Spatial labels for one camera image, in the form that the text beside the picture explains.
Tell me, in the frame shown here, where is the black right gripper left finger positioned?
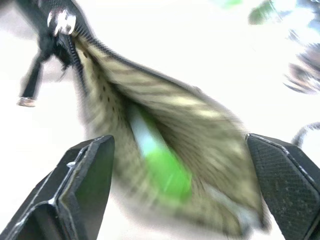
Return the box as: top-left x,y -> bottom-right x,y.
0,134 -> 116,240

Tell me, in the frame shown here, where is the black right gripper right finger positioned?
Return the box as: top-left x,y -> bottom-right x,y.
246,133 -> 320,240

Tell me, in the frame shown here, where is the green highlighter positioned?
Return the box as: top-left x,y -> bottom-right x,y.
128,106 -> 193,202

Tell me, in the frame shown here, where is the beige grid zipper pouch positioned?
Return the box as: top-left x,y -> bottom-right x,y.
16,0 -> 272,238

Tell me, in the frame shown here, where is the dark blurred object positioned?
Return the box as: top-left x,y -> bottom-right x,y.
283,42 -> 320,95

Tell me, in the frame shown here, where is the green object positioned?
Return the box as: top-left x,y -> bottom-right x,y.
248,0 -> 278,25

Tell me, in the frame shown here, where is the black cable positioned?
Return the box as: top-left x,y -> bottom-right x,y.
291,121 -> 320,147

